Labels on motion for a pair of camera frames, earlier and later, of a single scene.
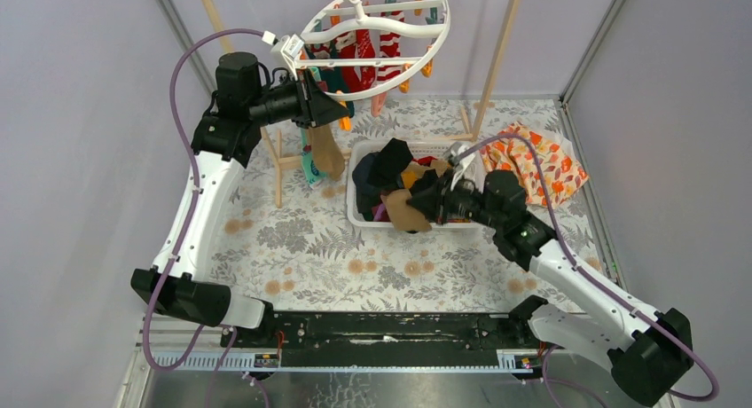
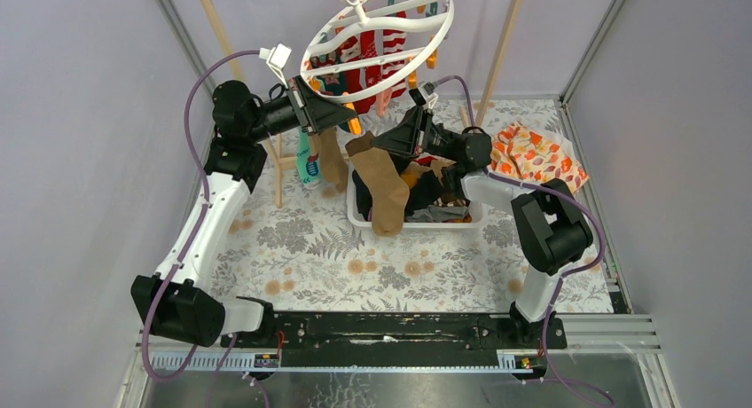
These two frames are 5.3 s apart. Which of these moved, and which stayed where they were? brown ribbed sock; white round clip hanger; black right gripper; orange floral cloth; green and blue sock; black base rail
Moved: white round clip hanger; black right gripper; green and blue sock; brown ribbed sock
Stayed: black base rail; orange floral cloth
